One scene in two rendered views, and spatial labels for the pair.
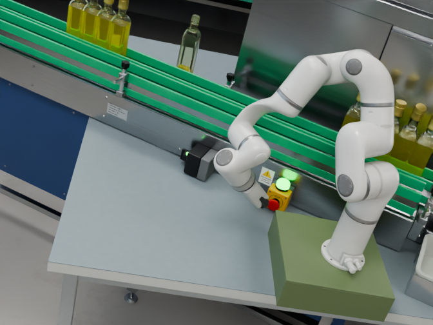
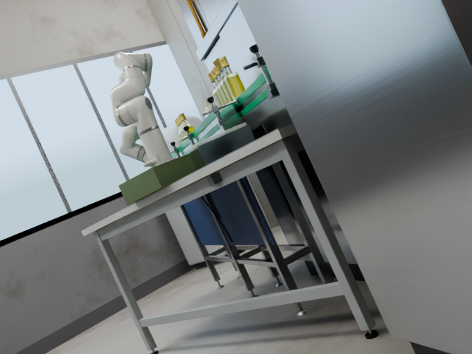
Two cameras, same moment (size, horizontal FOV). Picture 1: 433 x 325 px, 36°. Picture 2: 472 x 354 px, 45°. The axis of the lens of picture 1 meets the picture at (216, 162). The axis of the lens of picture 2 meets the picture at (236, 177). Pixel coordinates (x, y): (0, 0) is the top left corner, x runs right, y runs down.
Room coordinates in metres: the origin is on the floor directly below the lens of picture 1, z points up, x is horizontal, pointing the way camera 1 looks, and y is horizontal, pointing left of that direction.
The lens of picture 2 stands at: (0.42, -2.64, 0.67)
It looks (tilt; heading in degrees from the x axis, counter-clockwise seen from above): 0 degrees down; 58
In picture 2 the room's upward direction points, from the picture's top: 25 degrees counter-clockwise
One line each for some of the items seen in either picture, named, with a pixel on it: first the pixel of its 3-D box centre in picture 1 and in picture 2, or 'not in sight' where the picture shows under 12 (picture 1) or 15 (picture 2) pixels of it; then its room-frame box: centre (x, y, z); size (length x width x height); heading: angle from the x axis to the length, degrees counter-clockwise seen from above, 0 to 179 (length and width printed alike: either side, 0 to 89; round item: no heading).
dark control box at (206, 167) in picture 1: (200, 162); not in sight; (1.86, 0.05, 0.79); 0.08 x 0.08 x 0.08; 74
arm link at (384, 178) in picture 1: (369, 189); (140, 116); (1.50, -0.41, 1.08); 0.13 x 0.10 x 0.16; 130
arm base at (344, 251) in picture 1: (353, 238); (154, 149); (1.49, -0.42, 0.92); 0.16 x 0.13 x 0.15; 19
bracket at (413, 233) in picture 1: (418, 224); (234, 128); (1.75, -0.66, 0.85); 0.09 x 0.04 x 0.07; 164
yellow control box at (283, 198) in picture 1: (278, 197); not in sight; (1.78, -0.22, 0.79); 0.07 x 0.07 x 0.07; 74
